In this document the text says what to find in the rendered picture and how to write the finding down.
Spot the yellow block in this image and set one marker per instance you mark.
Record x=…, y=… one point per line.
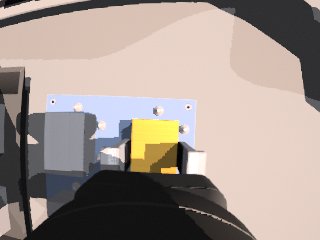
x=154, y=146

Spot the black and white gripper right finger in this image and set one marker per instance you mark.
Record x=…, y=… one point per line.
x=190, y=161

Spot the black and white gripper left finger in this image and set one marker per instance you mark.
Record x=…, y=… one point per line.
x=116, y=157

